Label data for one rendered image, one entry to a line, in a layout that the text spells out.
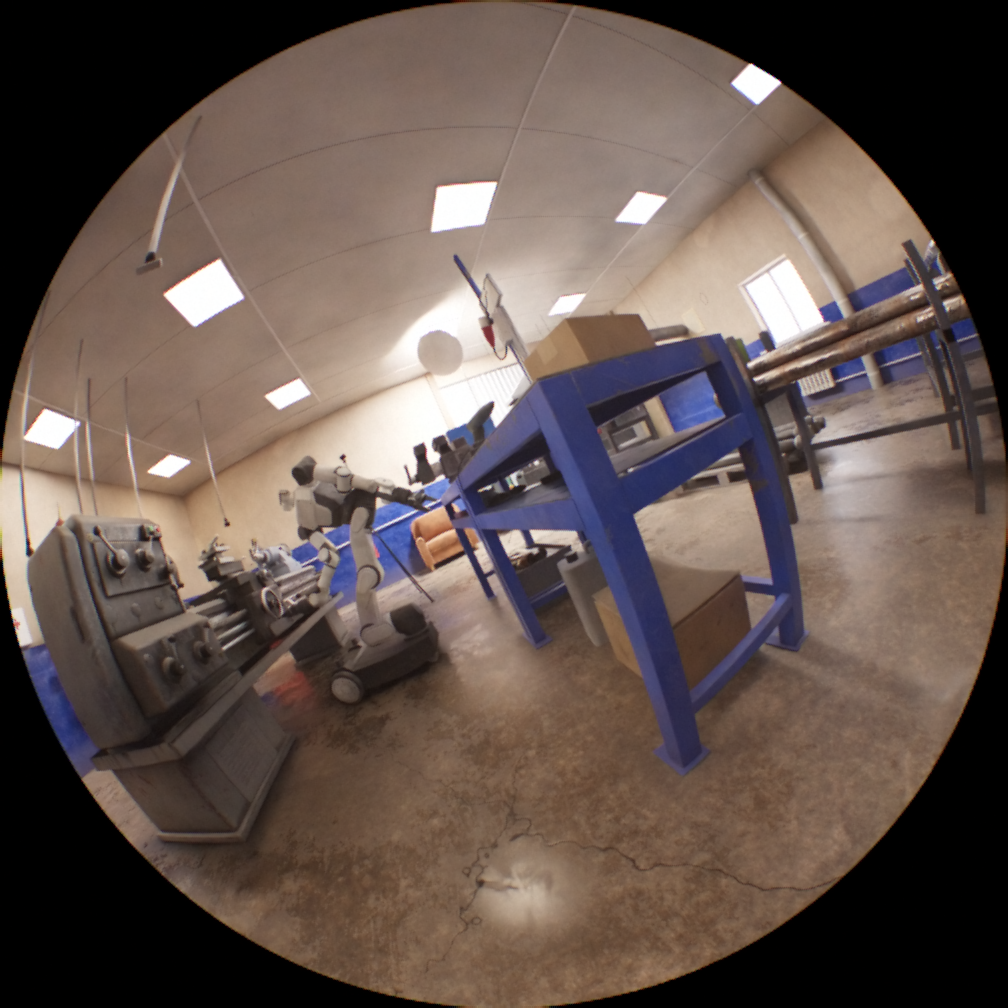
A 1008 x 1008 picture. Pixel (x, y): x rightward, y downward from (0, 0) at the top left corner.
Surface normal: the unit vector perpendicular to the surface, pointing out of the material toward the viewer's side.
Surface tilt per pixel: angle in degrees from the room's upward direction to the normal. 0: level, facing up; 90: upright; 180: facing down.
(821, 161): 90
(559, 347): 90
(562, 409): 90
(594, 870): 0
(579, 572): 90
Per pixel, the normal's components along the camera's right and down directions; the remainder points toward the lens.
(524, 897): -0.41, -0.91
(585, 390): 0.25, -0.07
